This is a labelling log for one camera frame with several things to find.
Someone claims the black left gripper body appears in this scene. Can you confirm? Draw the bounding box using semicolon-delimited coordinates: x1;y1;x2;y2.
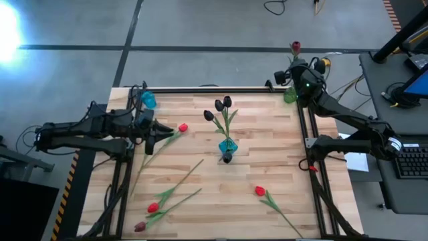
132;108;158;155

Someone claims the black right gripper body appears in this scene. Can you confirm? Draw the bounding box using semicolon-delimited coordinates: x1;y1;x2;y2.
274;60;327;107

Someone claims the dark maroon artificial tulip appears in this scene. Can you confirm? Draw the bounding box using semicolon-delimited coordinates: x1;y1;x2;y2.
287;40;302;64
134;187;203;233

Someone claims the green glass vase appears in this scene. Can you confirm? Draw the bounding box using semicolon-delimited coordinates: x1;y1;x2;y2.
283;86;298;104

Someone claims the small blue glass vase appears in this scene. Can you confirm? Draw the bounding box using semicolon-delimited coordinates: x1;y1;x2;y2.
140;90;157;110

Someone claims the large teal glass vase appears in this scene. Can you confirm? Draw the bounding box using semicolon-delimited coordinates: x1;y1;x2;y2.
218;137;239;155

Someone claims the grey standing desk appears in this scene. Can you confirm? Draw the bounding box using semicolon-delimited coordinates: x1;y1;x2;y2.
358;52;428;135

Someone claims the black table edge panel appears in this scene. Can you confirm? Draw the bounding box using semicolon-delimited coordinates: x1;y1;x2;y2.
55;152;100;241

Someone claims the white paper sheet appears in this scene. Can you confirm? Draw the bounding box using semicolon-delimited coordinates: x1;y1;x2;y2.
337;133;370;173

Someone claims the yellow black hazard tape strip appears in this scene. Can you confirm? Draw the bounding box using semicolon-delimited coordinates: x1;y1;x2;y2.
49;152;81;241

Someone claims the black monitor stand base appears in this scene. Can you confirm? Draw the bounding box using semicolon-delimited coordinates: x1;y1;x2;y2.
384;82;423;110

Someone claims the black rig pole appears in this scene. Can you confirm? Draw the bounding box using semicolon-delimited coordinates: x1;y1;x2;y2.
372;5;428;64

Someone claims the computer monitor blue screen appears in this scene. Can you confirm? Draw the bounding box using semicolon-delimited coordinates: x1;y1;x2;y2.
401;62;428;100

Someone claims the small grey electronics box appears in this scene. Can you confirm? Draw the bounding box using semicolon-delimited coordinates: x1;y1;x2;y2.
404;53;428;71

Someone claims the grey yellow equipment box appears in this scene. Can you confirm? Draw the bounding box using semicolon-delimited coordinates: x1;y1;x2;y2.
402;21;428;53

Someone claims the grey metal stand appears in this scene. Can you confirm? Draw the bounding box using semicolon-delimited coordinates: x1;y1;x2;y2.
0;135;55;173

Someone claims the black computer keyboard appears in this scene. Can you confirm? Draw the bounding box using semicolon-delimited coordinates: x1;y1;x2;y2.
391;143;428;180

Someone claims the large black panel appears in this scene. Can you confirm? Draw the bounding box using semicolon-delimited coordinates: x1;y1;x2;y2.
0;177;60;241

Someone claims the grey desk with keyboard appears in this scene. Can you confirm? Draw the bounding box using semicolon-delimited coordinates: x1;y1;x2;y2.
370;133;428;215

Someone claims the black floor cable loop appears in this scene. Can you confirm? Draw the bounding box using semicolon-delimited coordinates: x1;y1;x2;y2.
263;0;288;16

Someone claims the yellow floor cable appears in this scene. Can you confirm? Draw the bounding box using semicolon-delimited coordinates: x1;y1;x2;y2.
313;0;327;16

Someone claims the black aluminium extrusion frame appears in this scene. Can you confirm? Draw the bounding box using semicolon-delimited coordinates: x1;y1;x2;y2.
82;87;364;241

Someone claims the black coiled floor cable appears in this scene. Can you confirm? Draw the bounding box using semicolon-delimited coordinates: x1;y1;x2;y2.
15;125;43;157

